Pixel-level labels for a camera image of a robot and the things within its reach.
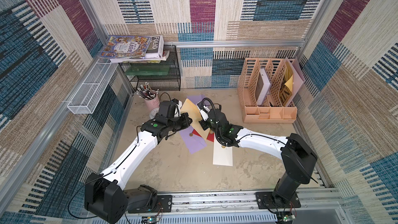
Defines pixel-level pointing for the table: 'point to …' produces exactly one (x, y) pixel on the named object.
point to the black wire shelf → (165, 75)
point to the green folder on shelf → (144, 70)
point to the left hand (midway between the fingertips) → (192, 119)
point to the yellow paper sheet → (289, 83)
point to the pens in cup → (144, 91)
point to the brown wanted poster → (285, 93)
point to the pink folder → (298, 77)
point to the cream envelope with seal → (190, 108)
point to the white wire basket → (88, 95)
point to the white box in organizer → (266, 85)
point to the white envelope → (222, 154)
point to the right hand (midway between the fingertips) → (201, 110)
